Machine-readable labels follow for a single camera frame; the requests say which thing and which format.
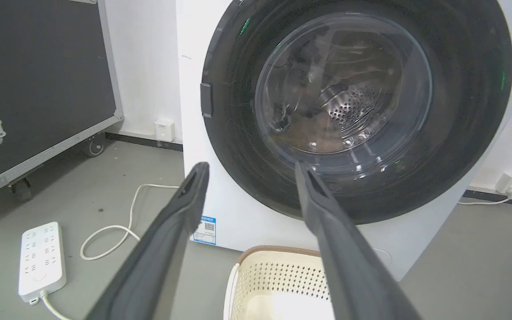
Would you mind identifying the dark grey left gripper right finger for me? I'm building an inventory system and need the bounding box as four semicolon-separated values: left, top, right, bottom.
295;161;422;320

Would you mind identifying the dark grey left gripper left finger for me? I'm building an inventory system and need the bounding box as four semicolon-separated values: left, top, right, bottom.
85;162;210;320

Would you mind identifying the white front-load washing machine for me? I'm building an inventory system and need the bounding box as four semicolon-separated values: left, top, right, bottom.
176;0;512;282

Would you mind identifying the black round washing machine door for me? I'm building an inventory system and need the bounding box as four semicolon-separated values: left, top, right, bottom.
200;0;512;225

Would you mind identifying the blue QR code sticker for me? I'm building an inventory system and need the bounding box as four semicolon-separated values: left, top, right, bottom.
192;216;217;246

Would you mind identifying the cream perforated laundry basket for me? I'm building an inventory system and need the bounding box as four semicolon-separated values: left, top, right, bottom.
224;245;336;320

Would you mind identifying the white power strip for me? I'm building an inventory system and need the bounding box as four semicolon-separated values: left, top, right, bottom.
18;222;67;305

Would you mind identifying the flight case caster wheel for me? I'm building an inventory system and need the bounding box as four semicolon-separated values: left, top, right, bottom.
10;177;33;202
82;132;106;158

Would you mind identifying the black flight case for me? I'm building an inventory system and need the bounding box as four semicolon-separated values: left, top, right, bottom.
0;0;124;206

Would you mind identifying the white power strip cable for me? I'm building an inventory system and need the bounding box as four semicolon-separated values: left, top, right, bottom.
41;184;181;320

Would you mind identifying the white plug cable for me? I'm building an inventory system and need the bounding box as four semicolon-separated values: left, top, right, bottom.
457;190;512;206

